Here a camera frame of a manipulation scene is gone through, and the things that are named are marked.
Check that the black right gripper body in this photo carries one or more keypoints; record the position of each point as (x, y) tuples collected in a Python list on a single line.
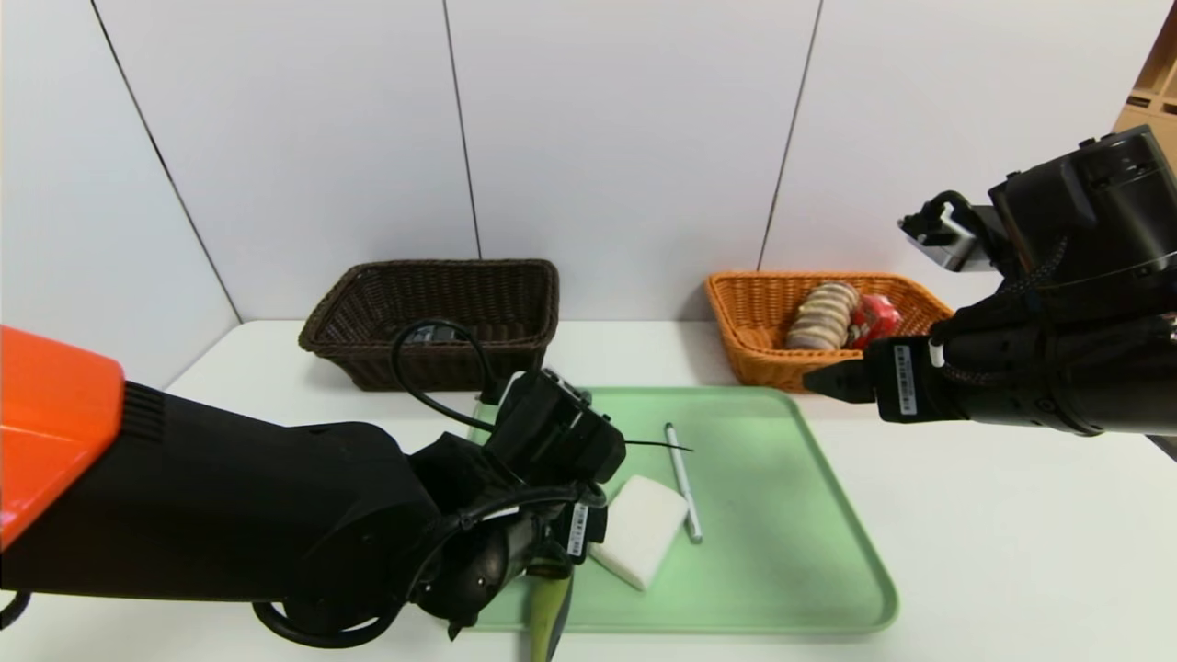
[(900, 381)]

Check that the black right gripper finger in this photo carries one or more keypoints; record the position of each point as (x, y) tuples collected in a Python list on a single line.
[(851, 382)]

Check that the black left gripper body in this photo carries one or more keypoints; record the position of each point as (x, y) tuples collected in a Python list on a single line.
[(582, 531)]

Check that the white sponge block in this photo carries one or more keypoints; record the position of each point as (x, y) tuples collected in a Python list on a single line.
[(644, 533)]

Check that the red-wrapped cookie pack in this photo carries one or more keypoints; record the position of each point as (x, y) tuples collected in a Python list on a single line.
[(875, 320)]

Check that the white pen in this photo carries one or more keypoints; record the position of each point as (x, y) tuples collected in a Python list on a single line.
[(685, 487)]

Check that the black face wash tube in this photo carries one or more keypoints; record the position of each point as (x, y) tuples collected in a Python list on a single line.
[(432, 336)]

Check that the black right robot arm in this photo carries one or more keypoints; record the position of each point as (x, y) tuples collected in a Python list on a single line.
[(1076, 303)]

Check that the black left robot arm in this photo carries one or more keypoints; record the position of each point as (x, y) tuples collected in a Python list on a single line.
[(230, 506)]

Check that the orange wicker basket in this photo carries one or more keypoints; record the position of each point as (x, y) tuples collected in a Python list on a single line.
[(754, 349)]

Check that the dark brown wicker basket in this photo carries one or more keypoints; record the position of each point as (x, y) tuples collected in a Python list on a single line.
[(515, 303)]

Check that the light green plastic tray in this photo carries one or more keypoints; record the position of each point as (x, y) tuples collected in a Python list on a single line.
[(782, 552)]

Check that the wooden cabinet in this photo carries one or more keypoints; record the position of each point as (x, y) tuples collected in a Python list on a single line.
[(1149, 101)]

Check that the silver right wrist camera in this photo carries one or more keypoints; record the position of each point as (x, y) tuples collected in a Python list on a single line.
[(952, 244)]

